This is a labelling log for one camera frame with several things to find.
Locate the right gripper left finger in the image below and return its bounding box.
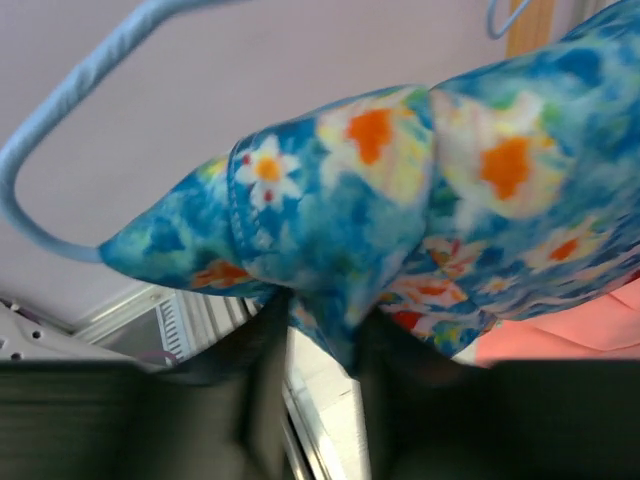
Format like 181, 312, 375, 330
1, 294, 290, 479

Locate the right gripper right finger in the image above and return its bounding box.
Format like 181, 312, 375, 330
357, 312, 639, 479

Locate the blue floral garment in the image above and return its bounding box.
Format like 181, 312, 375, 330
99, 1, 639, 367

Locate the pink pleated skirt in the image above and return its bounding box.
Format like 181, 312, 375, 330
475, 280, 639, 366

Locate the light blue hanger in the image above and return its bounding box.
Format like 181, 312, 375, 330
0, 0, 251, 264
485, 0, 534, 41

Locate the wooden clothes rack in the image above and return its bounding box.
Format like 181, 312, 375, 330
506, 0, 555, 58

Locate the white slotted cable duct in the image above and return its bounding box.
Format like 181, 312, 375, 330
155, 295, 192, 364

